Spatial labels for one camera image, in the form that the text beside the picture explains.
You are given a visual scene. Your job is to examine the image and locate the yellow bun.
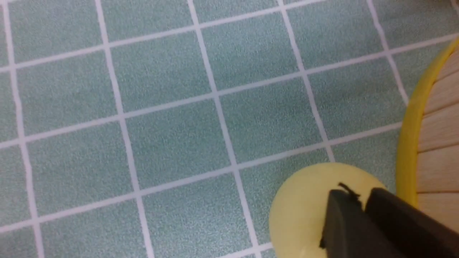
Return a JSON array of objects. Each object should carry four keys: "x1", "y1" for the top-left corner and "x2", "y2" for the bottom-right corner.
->
[{"x1": 269, "y1": 163, "x2": 385, "y2": 258}]

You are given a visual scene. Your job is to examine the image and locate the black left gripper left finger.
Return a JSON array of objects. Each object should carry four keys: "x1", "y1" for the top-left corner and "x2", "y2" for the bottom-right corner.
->
[{"x1": 319, "y1": 182, "x2": 405, "y2": 258}]

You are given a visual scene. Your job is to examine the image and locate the bamboo steamer tray yellow rim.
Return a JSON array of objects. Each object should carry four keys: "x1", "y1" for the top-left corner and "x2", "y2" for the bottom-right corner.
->
[{"x1": 395, "y1": 36, "x2": 459, "y2": 233}]

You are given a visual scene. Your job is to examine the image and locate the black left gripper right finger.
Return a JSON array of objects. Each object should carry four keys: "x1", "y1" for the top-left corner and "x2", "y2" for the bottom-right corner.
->
[{"x1": 365, "y1": 188, "x2": 459, "y2": 258}]

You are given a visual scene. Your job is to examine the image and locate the green checkered tablecloth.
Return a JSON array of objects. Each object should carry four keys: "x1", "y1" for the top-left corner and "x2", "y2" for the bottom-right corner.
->
[{"x1": 1, "y1": 0, "x2": 458, "y2": 258}]

